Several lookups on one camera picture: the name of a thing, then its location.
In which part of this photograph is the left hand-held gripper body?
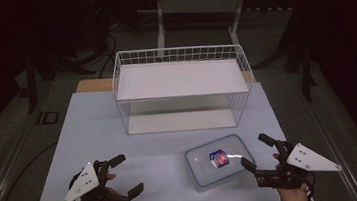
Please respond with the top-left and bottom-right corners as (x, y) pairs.
(57, 156), (132, 201)

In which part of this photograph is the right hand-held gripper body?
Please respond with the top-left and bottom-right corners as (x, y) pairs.
(252, 133), (344, 194)

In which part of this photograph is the clear food container blue rim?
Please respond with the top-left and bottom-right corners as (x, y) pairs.
(183, 131), (259, 192)

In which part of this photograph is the person's right hand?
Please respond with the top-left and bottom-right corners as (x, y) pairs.
(272, 150), (311, 201)

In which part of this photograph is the pale table mat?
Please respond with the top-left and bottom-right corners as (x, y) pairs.
(16, 69), (313, 201)

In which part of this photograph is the black floor plate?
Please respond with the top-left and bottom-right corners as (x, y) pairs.
(35, 109), (61, 126)

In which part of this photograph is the black tripod stand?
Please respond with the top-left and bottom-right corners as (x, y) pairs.
(247, 7), (322, 108)

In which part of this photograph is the white metal stand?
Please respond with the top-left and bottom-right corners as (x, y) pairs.
(151, 0), (256, 54)

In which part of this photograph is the white wire rack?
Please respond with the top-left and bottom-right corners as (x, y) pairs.
(108, 37), (260, 141)

